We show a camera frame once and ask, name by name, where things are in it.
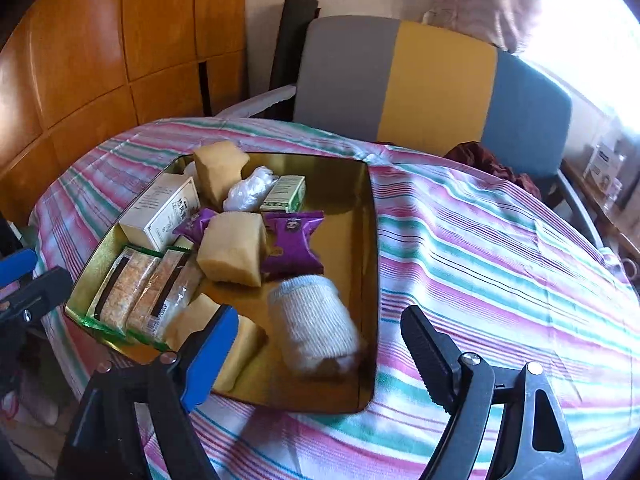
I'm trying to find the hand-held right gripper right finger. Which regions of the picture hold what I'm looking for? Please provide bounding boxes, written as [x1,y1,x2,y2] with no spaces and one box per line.
[400,305,583,480]

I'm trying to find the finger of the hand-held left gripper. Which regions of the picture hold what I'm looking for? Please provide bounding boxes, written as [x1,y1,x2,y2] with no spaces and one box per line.
[0,247,39,292]
[0,266,74,332]

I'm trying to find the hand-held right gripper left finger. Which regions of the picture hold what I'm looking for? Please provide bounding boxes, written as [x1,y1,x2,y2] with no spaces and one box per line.
[55,304,240,480]

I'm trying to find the yellow sponge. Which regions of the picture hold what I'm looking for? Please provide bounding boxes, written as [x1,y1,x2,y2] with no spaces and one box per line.
[165,292,268,393]
[196,211,268,288]
[192,141,251,211]

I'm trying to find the green edged snack bar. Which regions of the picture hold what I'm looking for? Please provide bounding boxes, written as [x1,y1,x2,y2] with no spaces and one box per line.
[87,245,151,333]
[125,247,188,343]
[155,255,206,341]

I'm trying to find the beige bandage roll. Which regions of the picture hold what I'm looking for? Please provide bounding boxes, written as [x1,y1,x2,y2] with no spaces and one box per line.
[267,275,368,378]

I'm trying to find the purple snack packet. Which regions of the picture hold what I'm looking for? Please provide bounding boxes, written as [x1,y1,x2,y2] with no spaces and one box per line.
[260,210,325,277]
[172,208,226,243]

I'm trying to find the gold metal tin tray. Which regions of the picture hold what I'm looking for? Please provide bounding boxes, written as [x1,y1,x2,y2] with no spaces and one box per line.
[64,152,381,416]

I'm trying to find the white cardboard box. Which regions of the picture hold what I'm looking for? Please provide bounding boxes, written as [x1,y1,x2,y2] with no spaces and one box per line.
[119,174,201,253]

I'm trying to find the small green box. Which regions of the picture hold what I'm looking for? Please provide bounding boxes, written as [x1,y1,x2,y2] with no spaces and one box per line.
[259,175,307,212]

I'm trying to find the striped tablecloth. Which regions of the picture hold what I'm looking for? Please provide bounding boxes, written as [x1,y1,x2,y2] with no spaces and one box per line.
[27,117,640,480]

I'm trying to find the dark red cloth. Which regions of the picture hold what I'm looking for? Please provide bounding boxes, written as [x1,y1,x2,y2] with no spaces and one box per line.
[444,141,543,201]

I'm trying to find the wooden cabinet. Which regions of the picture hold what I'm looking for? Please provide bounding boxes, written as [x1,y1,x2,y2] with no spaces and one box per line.
[0,0,248,226]

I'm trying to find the wooden side table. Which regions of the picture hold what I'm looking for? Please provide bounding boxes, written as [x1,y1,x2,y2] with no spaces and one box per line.
[560,160,640,261]

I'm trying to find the white box on shelf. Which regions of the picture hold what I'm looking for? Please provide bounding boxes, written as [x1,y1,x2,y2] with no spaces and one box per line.
[582,142,626,193]

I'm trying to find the grey yellow blue chair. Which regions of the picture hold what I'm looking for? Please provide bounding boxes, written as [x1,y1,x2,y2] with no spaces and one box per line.
[217,15,601,246]

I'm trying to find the black rolled mat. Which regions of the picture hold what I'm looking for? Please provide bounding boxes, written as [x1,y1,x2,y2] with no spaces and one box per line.
[269,0,321,106]

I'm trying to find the pink patterned curtain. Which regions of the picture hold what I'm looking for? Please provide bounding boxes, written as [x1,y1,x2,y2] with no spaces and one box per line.
[422,0,546,53]

